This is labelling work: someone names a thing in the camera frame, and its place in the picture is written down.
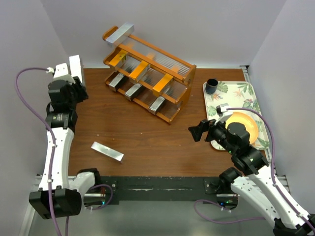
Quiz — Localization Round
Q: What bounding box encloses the grey toothpaste box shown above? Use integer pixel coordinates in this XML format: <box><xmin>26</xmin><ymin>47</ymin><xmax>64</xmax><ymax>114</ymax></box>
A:
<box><xmin>102</xmin><ymin>22</ymin><xmax>134</xmax><ymax>48</ymax></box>

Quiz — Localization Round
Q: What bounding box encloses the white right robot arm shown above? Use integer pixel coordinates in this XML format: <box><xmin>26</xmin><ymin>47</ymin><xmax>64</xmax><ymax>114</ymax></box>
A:
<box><xmin>188</xmin><ymin>119</ymin><xmax>315</xmax><ymax>236</ymax></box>

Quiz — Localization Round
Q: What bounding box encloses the yellow round plate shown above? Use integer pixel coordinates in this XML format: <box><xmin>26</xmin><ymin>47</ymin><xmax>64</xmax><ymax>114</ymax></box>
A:
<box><xmin>225</xmin><ymin>112</ymin><xmax>259</xmax><ymax>144</ymax></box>

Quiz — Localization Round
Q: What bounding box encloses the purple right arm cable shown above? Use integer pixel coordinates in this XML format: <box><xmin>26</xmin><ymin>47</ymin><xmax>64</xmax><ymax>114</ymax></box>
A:
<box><xmin>193</xmin><ymin>107</ymin><xmax>315</xmax><ymax>233</ymax></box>

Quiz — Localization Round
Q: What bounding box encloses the orange toothpaste box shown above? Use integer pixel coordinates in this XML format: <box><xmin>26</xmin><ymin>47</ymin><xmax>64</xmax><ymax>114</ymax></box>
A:
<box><xmin>129</xmin><ymin>61</ymin><xmax>150</xmax><ymax>83</ymax></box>
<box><xmin>152</xmin><ymin>74</ymin><xmax>173</xmax><ymax>97</ymax></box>
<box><xmin>109</xmin><ymin>50</ymin><xmax>128</xmax><ymax>71</ymax></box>

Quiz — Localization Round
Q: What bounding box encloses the black toothpaste box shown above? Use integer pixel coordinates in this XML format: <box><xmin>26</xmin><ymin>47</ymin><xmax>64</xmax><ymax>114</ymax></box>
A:
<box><xmin>125</xmin><ymin>83</ymin><xmax>145</xmax><ymax>101</ymax></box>

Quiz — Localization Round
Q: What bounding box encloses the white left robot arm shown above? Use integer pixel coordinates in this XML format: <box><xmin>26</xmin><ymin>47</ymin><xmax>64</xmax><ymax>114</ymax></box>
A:
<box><xmin>29</xmin><ymin>77</ymin><xmax>101</xmax><ymax>219</ymax></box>

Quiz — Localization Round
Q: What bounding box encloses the dark blue cup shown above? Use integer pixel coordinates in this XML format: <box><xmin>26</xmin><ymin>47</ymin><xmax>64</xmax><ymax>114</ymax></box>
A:
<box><xmin>205</xmin><ymin>78</ymin><xmax>219</xmax><ymax>94</ymax></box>

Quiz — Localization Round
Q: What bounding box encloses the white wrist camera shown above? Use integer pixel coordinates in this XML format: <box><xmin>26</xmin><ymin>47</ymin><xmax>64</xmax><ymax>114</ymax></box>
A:
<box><xmin>215</xmin><ymin>103</ymin><xmax>233</xmax><ymax>124</ymax></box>
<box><xmin>46</xmin><ymin>63</ymin><xmax>75</xmax><ymax>84</ymax></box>

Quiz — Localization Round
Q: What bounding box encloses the orange wooden three-tier shelf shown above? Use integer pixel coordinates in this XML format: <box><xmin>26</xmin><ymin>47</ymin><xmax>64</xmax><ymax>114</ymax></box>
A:
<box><xmin>103</xmin><ymin>34</ymin><xmax>196</xmax><ymax>123</ymax></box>

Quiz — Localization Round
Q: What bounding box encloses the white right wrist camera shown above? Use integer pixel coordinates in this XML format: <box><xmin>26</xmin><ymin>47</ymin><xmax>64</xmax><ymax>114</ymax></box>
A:
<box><xmin>215</xmin><ymin>103</ymin><xmax>233</xmax><ymax>124</ymax></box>

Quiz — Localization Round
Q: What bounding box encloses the floral patterned serving tray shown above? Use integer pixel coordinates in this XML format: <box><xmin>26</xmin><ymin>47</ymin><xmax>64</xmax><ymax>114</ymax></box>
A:
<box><xmin>203</xmin><ymin>81</ymin><xmax>269</xmax><ymax>150</ymax></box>

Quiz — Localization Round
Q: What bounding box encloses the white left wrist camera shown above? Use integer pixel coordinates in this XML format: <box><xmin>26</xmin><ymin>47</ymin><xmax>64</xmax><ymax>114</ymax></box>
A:
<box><xmin>46</xmin><ymin>63</ymin><xmax>75</xmax><ymax>84</ymax></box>

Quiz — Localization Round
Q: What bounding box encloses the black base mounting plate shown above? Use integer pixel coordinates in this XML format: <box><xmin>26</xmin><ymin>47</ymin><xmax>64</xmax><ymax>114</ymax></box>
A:
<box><xmin>73</xmin><ymin>176</ymin><xmax>249</xmax><ymax>206</ymax></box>

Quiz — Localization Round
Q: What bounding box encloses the aluminium frame rail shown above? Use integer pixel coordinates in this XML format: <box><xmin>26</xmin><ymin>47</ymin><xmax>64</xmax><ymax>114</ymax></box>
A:
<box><xmin>18</xmin><ymin>175</ymin><xmax>50</xmax><ymax>236</ymax></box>

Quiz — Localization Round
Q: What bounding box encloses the chrome silver toothpaste box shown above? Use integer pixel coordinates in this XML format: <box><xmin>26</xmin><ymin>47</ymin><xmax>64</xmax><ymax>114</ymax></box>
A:
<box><xmin>148</xmin><ymin>96</ymin><xmax>165</xmax><ymax>115</ymax></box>

